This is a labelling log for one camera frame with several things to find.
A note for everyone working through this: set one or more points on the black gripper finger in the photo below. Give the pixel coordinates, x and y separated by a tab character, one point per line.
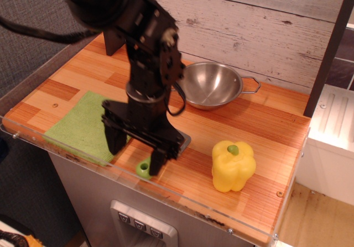
158	158
116	136

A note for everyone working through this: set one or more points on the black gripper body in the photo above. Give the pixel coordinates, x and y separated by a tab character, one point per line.
145	120

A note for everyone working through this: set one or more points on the green handled grey spatula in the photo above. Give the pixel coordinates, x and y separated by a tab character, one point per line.
142	169

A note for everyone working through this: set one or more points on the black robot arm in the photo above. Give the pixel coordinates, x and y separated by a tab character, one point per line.
150	36

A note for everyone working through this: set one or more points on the green cloth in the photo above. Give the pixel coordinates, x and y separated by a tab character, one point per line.
81	131

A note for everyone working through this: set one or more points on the silver dispenser button panel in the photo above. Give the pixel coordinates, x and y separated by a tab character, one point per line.
135	228

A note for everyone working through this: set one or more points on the grey toy kitchen cabinet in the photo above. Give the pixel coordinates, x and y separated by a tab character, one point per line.
91	193

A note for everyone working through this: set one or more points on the yellow toy bell pepper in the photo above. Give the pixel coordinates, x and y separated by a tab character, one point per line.
232	165

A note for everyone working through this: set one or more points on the orange object bottom left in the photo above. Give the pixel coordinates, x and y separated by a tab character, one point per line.
32	241

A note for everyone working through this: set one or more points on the clear acrylic guard rail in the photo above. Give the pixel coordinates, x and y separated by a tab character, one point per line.
252	214

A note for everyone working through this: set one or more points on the steel two-handled bowl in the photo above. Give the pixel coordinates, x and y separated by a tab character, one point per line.
211	85

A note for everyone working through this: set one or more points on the dark left support post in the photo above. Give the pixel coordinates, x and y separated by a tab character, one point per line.
113	41

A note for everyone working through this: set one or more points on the dark support post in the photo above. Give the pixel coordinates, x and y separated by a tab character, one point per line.
329	55
113	41

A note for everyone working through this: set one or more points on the dark right support post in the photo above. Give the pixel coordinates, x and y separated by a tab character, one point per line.
329	55

